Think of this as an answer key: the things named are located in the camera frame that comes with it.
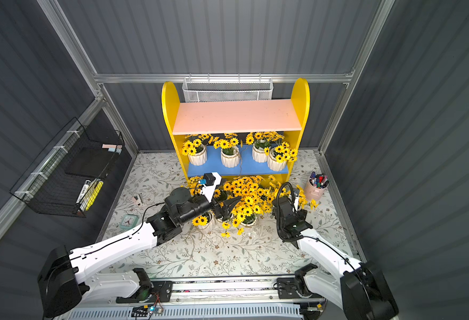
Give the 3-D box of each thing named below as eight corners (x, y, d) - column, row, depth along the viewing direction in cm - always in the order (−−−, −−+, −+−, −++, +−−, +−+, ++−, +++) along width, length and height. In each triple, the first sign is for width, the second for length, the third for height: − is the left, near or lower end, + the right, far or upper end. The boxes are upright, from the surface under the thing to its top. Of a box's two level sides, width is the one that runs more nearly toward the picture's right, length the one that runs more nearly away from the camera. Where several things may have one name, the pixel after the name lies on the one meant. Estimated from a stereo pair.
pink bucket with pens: (301, 201, 101) (309, 185, 90) (305, 186, 106) (313, 170, 95) (317, 206, 99) (327, 191, 88) (320, 192, 104) (330, 175, 93)
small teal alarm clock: (121, 229, 92) (118, 227, 89) (126, 217, 95) (123, 215, 93) (135, 229, 92) (133, 227, 89) (140, 217, 95) (137, 214, 93)
